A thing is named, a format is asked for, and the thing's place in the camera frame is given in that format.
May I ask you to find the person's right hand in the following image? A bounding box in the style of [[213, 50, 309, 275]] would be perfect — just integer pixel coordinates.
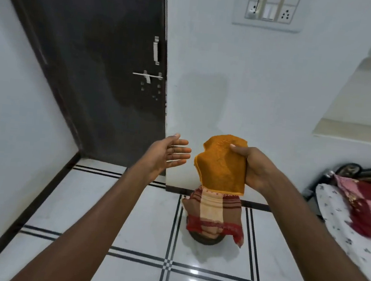
[[225, 144, 282, 196]]

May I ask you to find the person's left hand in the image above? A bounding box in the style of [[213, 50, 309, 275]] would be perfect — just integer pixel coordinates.
[[141, 130, 194, 186]]

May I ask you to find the orange cloth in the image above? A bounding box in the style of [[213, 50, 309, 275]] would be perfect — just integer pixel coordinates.
[[191, 131, 251, 197]]

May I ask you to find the person's left forearm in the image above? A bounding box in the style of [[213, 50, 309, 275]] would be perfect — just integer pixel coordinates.
[[9, 148, 159, 281]]

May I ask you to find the person's right forearm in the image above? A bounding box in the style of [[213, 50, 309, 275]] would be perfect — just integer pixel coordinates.
[[253, 172, 371, 281]]

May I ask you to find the red checked cloth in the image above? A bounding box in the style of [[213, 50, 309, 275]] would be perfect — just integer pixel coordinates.
[[177, 183, 249, 248]]

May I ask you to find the silver door bolt latch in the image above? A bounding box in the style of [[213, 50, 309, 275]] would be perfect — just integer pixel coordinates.
[[131, 69, 164, 85]]

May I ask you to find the dark round stool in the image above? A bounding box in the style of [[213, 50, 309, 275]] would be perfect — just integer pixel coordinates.
[[188, 230, 225, 247]]

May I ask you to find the dark brown door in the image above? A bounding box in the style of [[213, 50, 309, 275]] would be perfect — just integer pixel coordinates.
[[0, 0, 181, 171]]

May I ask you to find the white floral bedsheet mattress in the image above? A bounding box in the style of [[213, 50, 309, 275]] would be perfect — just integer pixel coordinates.
[[306, 183, 371, 281]]

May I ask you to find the pink red blanket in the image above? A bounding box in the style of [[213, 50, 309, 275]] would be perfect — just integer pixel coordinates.
[[328, 174, 371, 240]]

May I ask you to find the silver door handle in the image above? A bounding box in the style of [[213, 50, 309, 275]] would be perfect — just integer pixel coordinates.
[[151, 36, 163, 66]]

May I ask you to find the white switch socket board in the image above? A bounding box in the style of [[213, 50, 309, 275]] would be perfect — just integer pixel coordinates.
[[245, 0, 302, 26]]

